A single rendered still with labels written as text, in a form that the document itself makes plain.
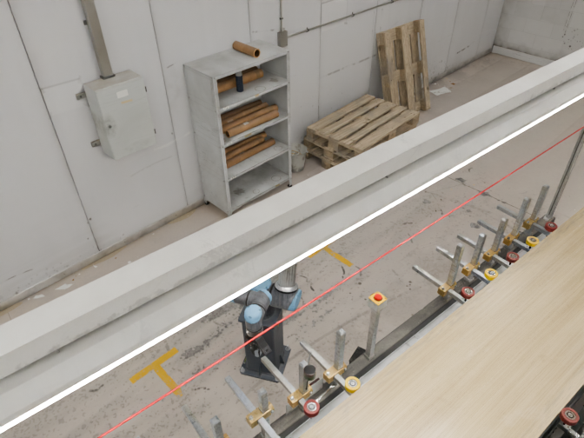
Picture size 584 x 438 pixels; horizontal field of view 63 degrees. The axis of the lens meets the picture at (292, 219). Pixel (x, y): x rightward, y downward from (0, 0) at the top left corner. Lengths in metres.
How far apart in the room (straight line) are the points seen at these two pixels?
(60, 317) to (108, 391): 2.95
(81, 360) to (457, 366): 2.16
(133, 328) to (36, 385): 0.19
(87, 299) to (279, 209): 0.44
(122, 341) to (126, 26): 3.41
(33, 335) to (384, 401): 1.95
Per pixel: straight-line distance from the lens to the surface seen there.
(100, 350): 1.01
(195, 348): 3.93
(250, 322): 2.53
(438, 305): 3.32
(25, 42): 3.93
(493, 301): 3.18
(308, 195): 1.13
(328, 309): 4.09
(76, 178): 4.39
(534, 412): 2.79
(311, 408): 2.55
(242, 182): 5.28
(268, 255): 1.10
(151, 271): 0.98
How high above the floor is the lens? 3.13
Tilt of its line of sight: 39 degrees down
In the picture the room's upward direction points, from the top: 1 degrees counter-clockwise
